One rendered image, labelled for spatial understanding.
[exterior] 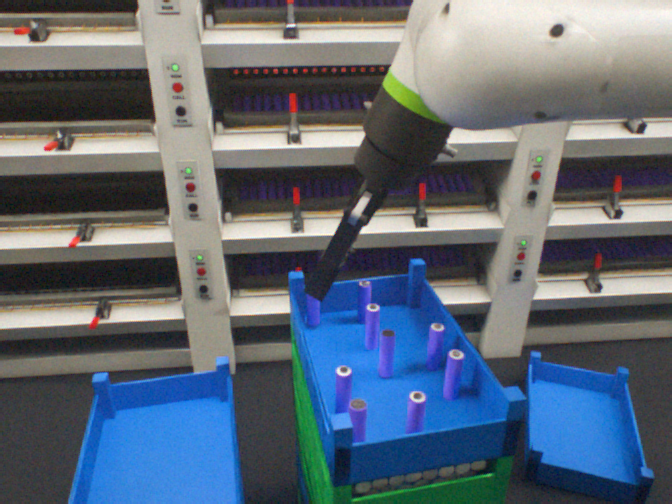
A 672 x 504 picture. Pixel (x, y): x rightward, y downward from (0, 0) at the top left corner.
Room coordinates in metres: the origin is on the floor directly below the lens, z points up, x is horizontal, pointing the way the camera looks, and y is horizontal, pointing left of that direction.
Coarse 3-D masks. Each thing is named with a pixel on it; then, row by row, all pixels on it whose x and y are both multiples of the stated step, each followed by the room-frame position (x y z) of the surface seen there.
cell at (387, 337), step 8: (384, 336) 0.53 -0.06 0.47; (392, 336) 0.53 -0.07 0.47; (384, 344) 0.53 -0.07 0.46; (392, 344) 0.53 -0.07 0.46; (384, 352) 0.53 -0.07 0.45; (392, 352) 0.53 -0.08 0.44; (384, 360) 0.53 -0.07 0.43; (392, 360) 0.53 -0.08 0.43; (384, 368) 0.53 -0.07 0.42; (392, 368) 0.53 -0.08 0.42; (384, 376) 0.53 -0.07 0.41
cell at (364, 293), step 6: (360, 282) 0.66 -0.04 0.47; (366, 282) 0.66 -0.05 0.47; (360, 288) 0.65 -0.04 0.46; (366, 288) 0.65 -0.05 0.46; (360, 294) 0.65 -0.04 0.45; (366, 294) 0.65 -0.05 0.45; (360, 300) 0.65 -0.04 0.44; (366, 300) 0.65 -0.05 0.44; (360, 306) 0.65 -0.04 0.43; (366, 306) 0.65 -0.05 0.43; (360, 312) 0.65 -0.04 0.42; (360, 318) 0.65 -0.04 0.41
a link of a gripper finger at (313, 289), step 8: (320, 264) 0.62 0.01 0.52; (336, 272) 0.62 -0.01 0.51; (312, 280) 0.62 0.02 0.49; (328, 280) 0.62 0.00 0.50; (304, 288) 0.63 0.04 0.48; (312, 288) 0.62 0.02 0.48; (320, 288) 0.62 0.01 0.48; (328, 288) 0.62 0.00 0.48; (312, 296) 0.62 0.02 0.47; (320, 296) 0.62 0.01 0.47
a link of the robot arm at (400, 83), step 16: (416, 0) 0.58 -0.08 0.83; (432, 0) 0.53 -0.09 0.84; (416, 16) 0.55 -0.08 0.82; (416, 32) 0.53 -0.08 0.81; (400, 48) 0.59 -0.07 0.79; (400, 64) 0.58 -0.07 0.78; (384, 80) 0.60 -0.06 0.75; (400, 80) 0.57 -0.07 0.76; (400, 96) 0.57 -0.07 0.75; (416, 96) 0.56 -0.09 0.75; (432, 112) 0.56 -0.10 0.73
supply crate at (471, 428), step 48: (336, 288) 0.68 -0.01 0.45; (384, 288) 0.69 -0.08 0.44; (432, 288) 0.66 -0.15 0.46; (336, 336) 0.62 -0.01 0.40; (384, 384) 0.52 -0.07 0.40; (432, 384) 0.52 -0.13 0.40; (480, 384) 0.50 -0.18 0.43; (336, 432) 0.37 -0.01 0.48; (384, 432) 0.44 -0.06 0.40; (432, 432) 0.39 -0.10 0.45; (480, 432) 0.41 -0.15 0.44; (336, 480) 0.37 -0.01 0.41
